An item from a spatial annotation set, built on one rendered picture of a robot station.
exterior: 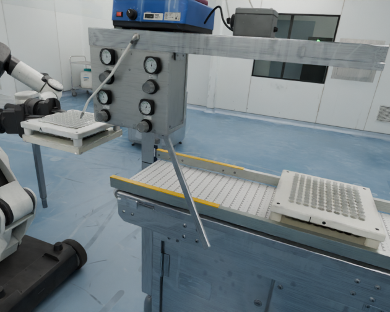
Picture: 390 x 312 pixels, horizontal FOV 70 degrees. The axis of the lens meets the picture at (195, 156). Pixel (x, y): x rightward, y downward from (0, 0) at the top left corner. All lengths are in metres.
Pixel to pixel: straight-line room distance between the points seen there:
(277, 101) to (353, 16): 1.87
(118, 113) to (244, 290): 0.63
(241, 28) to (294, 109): 5.33
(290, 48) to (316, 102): 5.38
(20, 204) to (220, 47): 1.22
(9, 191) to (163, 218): 0.91
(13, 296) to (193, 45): 1.44
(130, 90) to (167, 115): 0.11
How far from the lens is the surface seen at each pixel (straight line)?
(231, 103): 6.16
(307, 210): 0.73
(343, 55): 0.57
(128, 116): 0.72
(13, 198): 1.55
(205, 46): 0.61
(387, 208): 0.99
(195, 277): 0.97
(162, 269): 1.01
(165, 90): 0.65
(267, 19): 0.67
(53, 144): 1.05
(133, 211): 0.88
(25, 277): 1.79
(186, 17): 0.69
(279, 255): 0.76
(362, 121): 6.06
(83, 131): 0.98
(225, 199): 0.84
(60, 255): 1.83
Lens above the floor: 1.36
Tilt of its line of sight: 22 degrees down
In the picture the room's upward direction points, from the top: 4 degrees clockwise
